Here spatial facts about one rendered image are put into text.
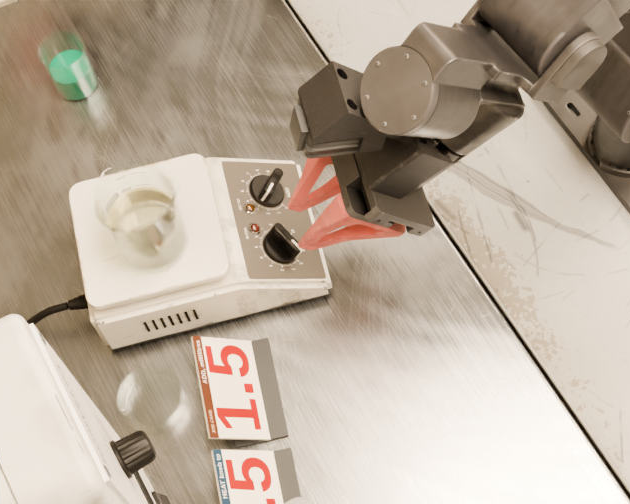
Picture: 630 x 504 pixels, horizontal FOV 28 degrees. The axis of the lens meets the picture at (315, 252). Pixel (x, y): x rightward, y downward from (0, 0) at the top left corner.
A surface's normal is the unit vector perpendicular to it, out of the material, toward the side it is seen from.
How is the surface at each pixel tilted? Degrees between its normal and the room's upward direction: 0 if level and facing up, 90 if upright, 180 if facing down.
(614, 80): 56
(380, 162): 40
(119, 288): 0
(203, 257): 0
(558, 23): 24
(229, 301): 90
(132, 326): 90
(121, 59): 0
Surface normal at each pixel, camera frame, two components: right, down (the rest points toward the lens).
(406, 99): -0.62, 0.03
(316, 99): -0.69, -0.18
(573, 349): -0.09, -0.44
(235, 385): 0.55, -0.48
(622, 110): -0.74, 0.19
